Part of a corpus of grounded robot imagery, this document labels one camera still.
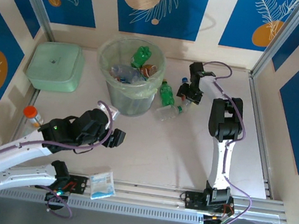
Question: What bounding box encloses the aluminium mounting rail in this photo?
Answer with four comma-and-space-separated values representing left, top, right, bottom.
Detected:
67, 169, 286, 224

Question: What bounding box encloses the clear green bin liner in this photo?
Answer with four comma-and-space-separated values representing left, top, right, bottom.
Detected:
91, 32, 170, 103

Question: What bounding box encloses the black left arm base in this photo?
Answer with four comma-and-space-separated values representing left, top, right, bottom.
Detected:
43, 170, 89, 216

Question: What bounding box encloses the clear bottle blue cap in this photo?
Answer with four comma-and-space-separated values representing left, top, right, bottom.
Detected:
177, 76, 201, 110

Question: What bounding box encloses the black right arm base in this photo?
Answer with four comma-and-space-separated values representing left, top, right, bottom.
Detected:
176, 189, 239, 224

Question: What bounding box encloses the green bottle yellow cap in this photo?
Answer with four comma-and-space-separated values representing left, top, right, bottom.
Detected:
129, 44, 153, 70
157, 78, 179, 108

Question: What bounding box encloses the pale green lidded box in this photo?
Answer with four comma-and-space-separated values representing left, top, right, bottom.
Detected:
23, 37, 88, 97

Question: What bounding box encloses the gray slotted cable duct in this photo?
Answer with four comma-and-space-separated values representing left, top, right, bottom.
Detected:
0, 181, 208, 224

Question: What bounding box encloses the white blue wipes packet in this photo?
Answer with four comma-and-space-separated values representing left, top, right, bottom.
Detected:
86, 168, 119, 204

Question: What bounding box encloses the clear bottle green cap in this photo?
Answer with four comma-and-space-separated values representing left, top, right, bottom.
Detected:
153, 101, 185, 126

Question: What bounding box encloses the gray mesh waste bin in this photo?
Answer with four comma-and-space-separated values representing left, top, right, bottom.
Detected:
88, 32, 170, 121

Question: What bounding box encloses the brown coffee bottle cream cap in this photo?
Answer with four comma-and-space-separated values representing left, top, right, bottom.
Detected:
139, 62, 159, 79

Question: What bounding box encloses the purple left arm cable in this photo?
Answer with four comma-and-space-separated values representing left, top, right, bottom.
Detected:
0, 84, 119, 224

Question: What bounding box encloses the aluminium side rail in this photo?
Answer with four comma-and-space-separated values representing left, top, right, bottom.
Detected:
10, 85, 42, 143
230, 72, 293, 200

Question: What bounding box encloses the orange cap clear jar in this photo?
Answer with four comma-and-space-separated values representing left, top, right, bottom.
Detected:
21, 104, 47, 129

